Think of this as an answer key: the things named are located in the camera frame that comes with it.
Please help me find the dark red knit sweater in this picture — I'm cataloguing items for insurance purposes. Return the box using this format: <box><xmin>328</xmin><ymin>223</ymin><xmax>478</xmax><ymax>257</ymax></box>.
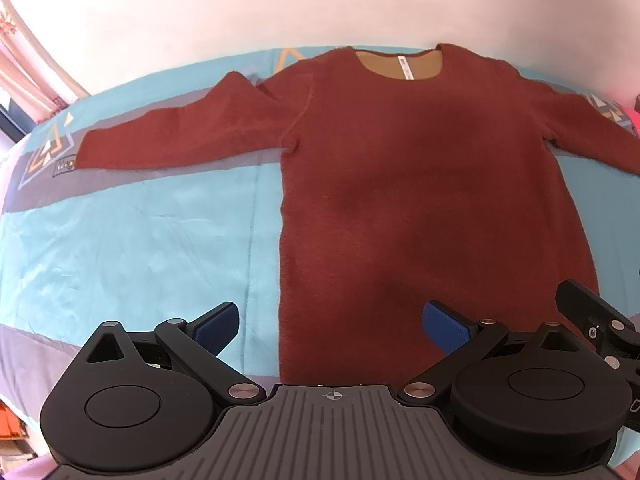
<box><xmin>76</xmin><ymin>44</ymin><xmax>639</xmax><ymax>386</ymax></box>

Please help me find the teal grey patterned bedsheet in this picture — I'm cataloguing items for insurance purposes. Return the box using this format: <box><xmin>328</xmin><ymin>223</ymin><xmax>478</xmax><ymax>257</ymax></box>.
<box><xmin>0</xmin><ymin>45</ymin><xmax>640</xmax><ymax>470</ymax></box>

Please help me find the pink pillow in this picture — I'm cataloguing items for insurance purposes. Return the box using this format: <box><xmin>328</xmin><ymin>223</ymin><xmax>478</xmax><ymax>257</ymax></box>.
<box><xmin>617</xmin><ymin>104</ymin><xmax>640</xmax><ymax>136</ymax></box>

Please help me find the pink curtain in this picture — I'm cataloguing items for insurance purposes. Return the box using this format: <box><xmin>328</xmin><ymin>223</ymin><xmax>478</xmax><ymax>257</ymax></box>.
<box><xmin>1</xmin><ymin>0</ymin><xmax>90</xmax><ymax>124</ymax></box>

